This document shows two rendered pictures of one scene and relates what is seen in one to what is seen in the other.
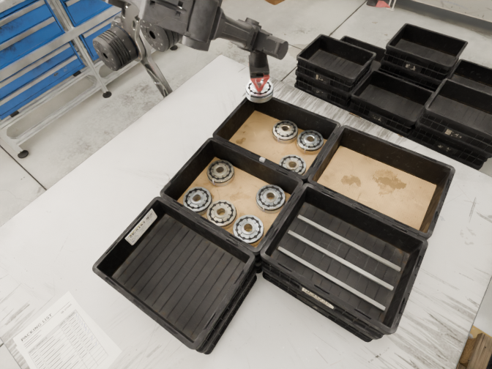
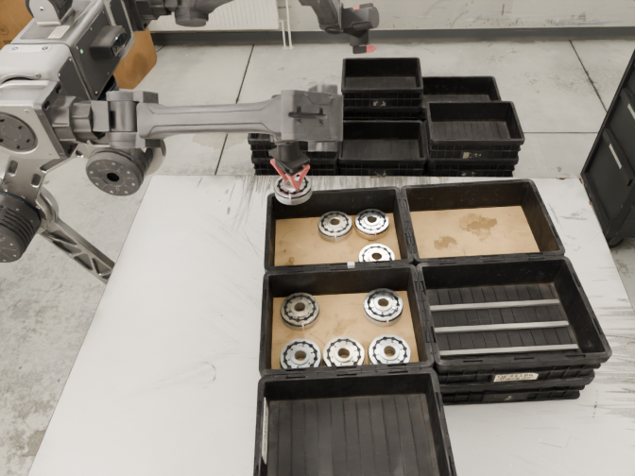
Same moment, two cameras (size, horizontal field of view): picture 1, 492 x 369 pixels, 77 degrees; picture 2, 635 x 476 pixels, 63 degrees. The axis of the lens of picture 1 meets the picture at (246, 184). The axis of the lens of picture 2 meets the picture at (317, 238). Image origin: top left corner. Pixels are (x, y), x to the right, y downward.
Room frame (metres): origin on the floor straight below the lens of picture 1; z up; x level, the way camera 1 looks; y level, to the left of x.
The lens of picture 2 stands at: (0.03, 0.52, 2.00)
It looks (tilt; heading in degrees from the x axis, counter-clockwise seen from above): 48 degrees down; 322
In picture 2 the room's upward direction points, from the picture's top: 4 degrees counter-clockwise
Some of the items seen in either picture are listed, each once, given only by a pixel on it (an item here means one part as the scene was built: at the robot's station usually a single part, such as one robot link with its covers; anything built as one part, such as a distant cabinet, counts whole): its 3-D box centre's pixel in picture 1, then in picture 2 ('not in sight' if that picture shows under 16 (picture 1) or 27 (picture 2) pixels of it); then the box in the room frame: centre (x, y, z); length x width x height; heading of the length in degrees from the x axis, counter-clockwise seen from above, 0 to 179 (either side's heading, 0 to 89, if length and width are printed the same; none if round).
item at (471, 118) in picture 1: (452, 136); (465, 159); (1.08, -1.22, 0.37); 0.40 x 0.30 x 0.45; 45
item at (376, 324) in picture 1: (342, 249); (506, 309); (0.30, -0.26, 0.92); 0.40 x 0.30 x 0.02; 51
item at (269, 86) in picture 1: (259, 87); (292, 184); (0.91, -0.09, 1.03); 0.10 x 0.10 x 0.01
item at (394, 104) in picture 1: (384, 114); (380, 166); (1.36, -0.94, 0.31); 0.40 x 0.30 x 0.34; 45
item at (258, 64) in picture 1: (258, 58); (288, 149); (0.92, -0.09, 1.15); 0.10 x 0.07 x 0.07; 178
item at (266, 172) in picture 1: (232, 197); (342, 329); (0.56, 0.05, 0.87); 0.40 x 0.30 x 0.11; 51
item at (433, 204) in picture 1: (375, 184); (473, 232); (0.54, -0.45, 0.87); 0.40 x 0.30 x 0.11; 51
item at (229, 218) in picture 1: (221, 212); (343, 354); (0.50, 0.10, 0.86); 0.10 x 0.10 x 0.01
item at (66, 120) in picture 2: not in sight; (77, 120); (0.95, 0.35, 1.45); 0.09 x 0.08 x 0.12; 135
